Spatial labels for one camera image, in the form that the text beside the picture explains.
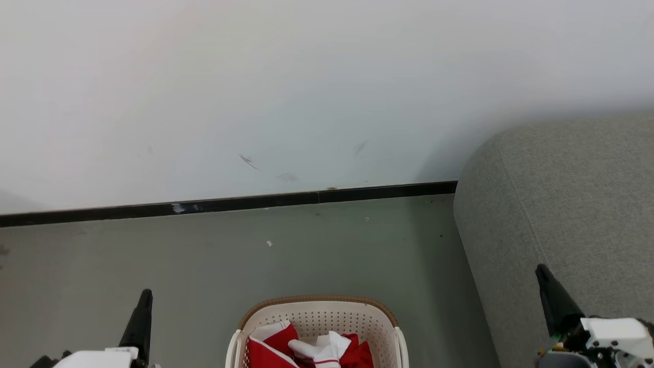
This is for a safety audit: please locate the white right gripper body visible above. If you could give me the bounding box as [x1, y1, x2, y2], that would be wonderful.
[556, 317, 654, 368]

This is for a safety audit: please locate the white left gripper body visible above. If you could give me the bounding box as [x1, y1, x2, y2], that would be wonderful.
[53, 347, 141, 368]

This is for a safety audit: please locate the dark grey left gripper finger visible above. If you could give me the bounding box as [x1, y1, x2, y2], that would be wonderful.
[119, 289, 153, 361]

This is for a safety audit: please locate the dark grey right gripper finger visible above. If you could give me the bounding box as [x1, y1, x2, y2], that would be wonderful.
[535, 264, 586, 338]

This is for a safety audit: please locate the red garment with white strap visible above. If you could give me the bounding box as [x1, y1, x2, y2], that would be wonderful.
[247, 320, 303, 368]

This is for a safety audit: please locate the plain red garment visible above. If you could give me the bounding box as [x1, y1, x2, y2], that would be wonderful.
[338, 333, 375, 368]

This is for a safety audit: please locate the grey fabric sofa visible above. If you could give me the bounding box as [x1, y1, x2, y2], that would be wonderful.
[453, 113, 654, 368]

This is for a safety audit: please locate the cream perforated laundry basket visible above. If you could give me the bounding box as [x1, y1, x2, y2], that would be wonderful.
[226, 295, 410, 368]

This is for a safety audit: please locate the black wall baseboard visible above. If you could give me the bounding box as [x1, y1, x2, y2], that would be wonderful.
[0, 180, 458, 228]

